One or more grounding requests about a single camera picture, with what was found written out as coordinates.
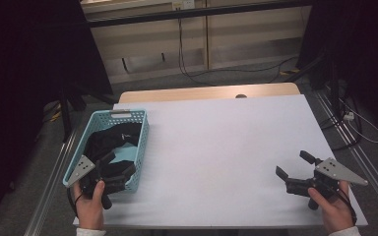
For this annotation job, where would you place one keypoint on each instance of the black stand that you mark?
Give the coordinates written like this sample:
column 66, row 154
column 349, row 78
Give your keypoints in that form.
column 333, row 85
column 65, row 114

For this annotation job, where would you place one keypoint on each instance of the large black curtain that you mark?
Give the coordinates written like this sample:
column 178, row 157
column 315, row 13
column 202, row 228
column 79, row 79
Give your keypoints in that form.
column 29, row 65

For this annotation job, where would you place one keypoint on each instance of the black horizontal bar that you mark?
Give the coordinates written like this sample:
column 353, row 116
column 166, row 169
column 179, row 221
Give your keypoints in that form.
column 193, row 13

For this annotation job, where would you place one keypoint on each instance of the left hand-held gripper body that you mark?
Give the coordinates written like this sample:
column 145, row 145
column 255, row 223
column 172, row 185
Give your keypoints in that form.
column 80, row 170

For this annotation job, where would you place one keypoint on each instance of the person's right hand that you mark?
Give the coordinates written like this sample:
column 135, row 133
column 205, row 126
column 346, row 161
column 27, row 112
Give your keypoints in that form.
column 336, row 213

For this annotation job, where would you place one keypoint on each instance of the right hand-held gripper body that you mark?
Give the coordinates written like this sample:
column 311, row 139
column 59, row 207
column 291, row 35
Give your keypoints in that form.
column 338, row 172

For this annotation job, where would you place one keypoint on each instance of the white power strip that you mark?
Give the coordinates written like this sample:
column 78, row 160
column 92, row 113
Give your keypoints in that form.
column 348, row 115

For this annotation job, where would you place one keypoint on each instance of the person's left hand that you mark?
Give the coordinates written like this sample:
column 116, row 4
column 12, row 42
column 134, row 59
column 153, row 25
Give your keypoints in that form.
column 90, row 213

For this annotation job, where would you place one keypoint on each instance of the light blue plastic basket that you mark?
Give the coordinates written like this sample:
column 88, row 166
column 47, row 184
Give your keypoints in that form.
column 141, row 144

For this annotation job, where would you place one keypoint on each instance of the black pants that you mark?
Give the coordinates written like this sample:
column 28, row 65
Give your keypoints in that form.
column 105, row 141

